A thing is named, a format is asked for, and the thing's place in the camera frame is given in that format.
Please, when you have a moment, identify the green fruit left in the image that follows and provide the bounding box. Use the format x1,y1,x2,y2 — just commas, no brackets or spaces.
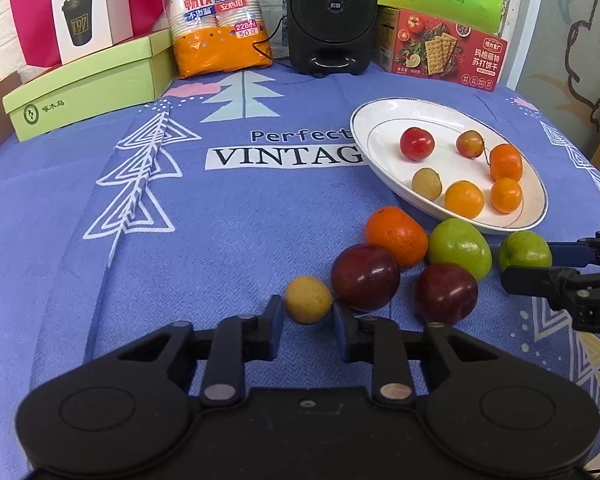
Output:
427,218,492,282

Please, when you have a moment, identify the orange paper cup package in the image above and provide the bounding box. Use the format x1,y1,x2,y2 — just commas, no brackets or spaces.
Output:
164,0,273,78

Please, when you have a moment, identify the green fruit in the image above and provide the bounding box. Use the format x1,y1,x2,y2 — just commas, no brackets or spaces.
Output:
427,218,492,282
498,231,553,272

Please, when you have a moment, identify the black speaker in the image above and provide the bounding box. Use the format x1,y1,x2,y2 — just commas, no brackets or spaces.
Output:
286,0,377,76

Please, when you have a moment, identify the black speaker cable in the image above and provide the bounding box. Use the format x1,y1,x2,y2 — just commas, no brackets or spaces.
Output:
251,14,301,74

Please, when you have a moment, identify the red green cherry tomato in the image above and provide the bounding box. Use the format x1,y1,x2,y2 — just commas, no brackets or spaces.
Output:
455,130,484,159

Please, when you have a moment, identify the white coffee cup box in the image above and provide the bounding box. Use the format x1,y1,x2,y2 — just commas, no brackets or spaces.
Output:
50,0,133,65

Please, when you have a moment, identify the yellow orange kumquat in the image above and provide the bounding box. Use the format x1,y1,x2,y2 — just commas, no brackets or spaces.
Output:
444,180,486,219

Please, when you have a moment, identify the white round plate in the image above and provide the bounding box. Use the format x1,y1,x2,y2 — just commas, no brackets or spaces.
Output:
350,98,548,234

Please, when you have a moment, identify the light green shoe box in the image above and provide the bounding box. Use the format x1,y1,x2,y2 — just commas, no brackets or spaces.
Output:
3,29,178,142

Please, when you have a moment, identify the orange kumquat front right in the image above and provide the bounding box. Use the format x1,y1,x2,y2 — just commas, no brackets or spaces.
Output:
490,178,524,214

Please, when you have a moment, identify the orange tangerine on table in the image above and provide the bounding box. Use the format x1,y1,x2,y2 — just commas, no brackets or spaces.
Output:
364,206,429,269

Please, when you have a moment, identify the red cracker box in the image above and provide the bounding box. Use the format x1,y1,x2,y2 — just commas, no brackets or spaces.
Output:
374,6,507,91

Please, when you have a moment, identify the tan longan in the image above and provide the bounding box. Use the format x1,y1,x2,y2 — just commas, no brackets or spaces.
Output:
284,275,332,325
411,167,442,202

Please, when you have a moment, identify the dark red plum left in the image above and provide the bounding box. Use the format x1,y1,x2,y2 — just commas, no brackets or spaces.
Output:
330,244,400,312

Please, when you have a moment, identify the blue printed tablecloth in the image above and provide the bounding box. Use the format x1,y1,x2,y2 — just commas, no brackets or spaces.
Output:
0,66,600,479

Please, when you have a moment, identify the dark red plum right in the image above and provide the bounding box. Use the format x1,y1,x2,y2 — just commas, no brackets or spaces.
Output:
415,262,478,325

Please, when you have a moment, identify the large orange tangerine in plate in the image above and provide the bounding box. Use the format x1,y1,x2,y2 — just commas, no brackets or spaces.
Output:
489,143,522,182

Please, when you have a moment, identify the green fruit right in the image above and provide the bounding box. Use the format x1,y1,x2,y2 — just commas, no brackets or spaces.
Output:
498,231,553,272

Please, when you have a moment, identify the dark red plum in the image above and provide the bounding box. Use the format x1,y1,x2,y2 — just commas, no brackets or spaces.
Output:
415,262,478,325
330,244,400,312

